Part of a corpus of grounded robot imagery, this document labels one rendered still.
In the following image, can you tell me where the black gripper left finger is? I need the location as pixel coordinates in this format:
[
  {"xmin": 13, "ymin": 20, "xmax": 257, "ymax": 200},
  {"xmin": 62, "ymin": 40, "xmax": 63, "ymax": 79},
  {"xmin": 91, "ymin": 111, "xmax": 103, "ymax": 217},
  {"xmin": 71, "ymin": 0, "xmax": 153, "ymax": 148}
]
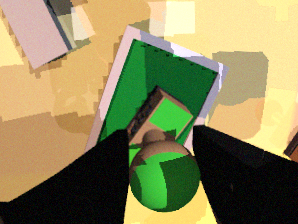
[{"xmin": 0, "ymin": 128, "xmax": 129, "ymax": 224}]

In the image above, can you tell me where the red-topped rubber stamp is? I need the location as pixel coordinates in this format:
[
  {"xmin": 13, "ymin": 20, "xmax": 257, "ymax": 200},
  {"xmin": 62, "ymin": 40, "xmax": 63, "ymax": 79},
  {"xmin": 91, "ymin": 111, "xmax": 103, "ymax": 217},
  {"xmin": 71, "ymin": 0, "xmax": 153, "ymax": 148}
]
[{"xmin": 283, "ymin": 132, "xmax": 298, "ymax": 163}]

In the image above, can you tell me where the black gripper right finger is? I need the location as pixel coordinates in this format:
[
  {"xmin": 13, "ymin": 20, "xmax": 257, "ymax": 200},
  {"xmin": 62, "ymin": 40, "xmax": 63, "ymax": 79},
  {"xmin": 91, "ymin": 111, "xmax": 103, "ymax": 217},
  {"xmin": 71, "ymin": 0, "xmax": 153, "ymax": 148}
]
[{"xmin": 192, "ymin": 124, "xmax": 298, "ymax": 224}]

